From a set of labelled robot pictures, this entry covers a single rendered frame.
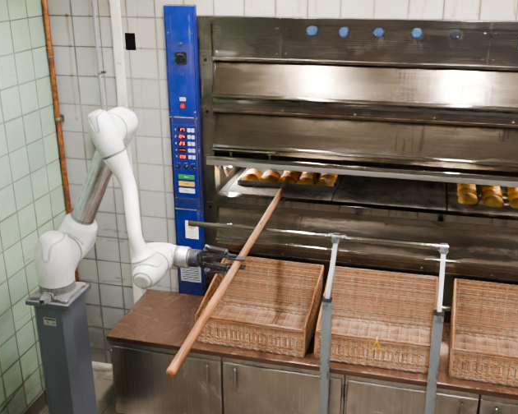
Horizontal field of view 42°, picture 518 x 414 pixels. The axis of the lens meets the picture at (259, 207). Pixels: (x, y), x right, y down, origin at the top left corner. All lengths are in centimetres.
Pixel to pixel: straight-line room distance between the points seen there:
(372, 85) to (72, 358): 185
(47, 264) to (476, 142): 201
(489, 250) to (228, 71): 157
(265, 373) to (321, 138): 118
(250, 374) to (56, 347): 92
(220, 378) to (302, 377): 41
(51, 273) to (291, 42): 153
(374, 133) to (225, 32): 88
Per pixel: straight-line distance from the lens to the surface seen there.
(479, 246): 349
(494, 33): 323
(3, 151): 346
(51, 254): 293
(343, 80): 328
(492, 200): 355
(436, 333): 301
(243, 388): 341
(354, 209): 343
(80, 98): 374
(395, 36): 323
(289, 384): 333
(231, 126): 345
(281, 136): 338
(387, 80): 326
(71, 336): 308
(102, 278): 408
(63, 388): 323
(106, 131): 271
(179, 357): 215
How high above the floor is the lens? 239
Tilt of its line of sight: 21 degrees down
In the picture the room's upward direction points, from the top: straight up
